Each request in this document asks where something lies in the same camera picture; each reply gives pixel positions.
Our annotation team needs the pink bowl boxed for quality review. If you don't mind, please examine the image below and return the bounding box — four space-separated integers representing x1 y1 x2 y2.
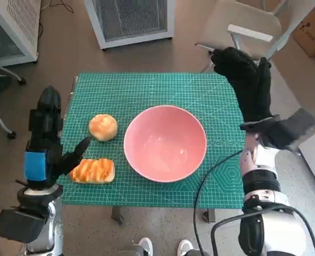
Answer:
123 105 208 183

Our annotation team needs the cardboard box with print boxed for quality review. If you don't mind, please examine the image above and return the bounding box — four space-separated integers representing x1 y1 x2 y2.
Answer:
290 5 315 58

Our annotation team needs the white mesh cabinet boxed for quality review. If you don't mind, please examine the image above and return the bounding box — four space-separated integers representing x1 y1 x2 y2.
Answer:
0 0 42 67
84 0 175 50

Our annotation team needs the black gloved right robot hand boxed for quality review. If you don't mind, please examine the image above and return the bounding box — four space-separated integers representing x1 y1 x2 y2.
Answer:
211 46 274 124

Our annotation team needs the grey chair base with castors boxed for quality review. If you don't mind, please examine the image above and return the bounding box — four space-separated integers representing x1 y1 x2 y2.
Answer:
0 60 27 139

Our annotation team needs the thin black floor cable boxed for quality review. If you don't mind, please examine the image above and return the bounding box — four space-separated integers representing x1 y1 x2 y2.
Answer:
39 0 75 13

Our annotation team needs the long black cable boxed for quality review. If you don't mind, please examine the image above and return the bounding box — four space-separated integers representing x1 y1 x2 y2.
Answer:
193 150 245 256

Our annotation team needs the looped black cable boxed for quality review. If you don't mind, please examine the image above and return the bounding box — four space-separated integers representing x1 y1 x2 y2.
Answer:
210 204 315 256

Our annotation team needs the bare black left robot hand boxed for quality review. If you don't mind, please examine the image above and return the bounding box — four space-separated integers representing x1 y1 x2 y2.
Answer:
23 85 93 189

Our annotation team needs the round bread bun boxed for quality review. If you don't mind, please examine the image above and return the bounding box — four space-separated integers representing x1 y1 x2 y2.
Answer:
88 114 118 141

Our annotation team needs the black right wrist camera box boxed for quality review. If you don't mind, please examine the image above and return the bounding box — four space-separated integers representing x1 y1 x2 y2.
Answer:
261 108 315 155

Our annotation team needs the beige office chair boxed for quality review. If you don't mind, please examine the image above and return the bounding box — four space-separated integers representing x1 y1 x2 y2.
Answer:
194 0 315 73

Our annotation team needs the white sneaker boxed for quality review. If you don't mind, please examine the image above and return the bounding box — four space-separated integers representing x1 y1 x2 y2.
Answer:
138 237 154 256
177 239 192 256

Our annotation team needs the long striped bread loaf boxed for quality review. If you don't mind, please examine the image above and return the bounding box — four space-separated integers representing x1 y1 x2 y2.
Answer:
69 158 116 184

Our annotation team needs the black table leg bracket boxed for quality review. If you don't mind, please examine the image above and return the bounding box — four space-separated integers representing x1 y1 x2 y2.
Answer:
111 207 125 225
202 208 216 222

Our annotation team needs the green cutting mat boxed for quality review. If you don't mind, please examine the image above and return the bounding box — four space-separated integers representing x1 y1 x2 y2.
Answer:
61 71 250 209

